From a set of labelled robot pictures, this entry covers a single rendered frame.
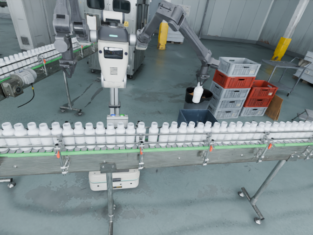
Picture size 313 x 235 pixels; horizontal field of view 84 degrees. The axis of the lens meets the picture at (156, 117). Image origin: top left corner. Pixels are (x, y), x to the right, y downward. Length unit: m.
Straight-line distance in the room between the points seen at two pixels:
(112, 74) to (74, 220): 1.40
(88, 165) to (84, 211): 0.91
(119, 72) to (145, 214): 1.40
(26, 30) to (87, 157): 5.90
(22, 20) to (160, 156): 6.14
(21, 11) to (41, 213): 5.62
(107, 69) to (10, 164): 0.89
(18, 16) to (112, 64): 5.51
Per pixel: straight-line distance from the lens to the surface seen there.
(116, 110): 1.72
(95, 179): 1.97
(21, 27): 6.88
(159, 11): 1.07
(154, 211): 2.04
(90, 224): 2.01
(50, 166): 1.28
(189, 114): 1.80
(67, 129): 1.10
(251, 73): 3.59
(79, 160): 1.20
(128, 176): 1.96
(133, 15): 4.49
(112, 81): 1.54
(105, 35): 1.53
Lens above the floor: 1.79
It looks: 33 degrees down
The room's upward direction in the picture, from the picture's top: 8 degrees clockwise
